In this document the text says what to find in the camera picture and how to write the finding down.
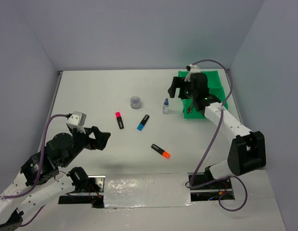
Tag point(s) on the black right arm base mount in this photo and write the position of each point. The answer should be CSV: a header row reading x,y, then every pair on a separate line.
x,y
213,191

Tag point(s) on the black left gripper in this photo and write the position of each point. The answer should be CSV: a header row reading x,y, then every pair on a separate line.
x,y
101,137

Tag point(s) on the pink highlighter marker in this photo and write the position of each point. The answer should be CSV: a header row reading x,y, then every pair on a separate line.
x,y
119,120

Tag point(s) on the clear paper clip jar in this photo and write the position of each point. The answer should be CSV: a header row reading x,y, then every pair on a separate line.
x,y
135,102

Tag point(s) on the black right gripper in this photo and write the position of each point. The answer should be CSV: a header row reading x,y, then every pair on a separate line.
x,y
176,83

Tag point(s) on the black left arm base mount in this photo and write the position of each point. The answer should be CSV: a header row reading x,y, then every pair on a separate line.
x,y
92,195

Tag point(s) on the green four-compartment bin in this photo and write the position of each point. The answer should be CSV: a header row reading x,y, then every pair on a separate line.
x,y
215,88

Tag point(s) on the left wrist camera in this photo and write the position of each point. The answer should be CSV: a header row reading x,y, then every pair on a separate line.
x,y
77,120

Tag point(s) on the orange highlighter marker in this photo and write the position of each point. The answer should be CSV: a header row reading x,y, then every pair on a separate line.
x,y
160,151

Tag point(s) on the silver foil sheet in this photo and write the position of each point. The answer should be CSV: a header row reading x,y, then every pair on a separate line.
x,y
146,191

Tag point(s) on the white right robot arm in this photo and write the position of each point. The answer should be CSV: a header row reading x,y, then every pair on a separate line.
x,y
247,151

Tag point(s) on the aluminium table edge rail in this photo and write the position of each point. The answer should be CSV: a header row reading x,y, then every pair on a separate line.
x,y
49,114

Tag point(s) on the blue highlighter marker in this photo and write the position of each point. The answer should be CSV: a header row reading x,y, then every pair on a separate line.
x,y
143,122

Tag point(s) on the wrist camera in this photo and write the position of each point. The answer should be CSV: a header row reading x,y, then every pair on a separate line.
x,y
77,120
191,70

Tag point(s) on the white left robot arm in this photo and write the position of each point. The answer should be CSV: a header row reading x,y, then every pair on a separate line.
x,y
29,192

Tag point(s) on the small clear spray bottle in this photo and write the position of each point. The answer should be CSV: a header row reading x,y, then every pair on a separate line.
x,y
165,106

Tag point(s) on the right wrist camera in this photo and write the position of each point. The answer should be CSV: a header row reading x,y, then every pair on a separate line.
x,y
191,70

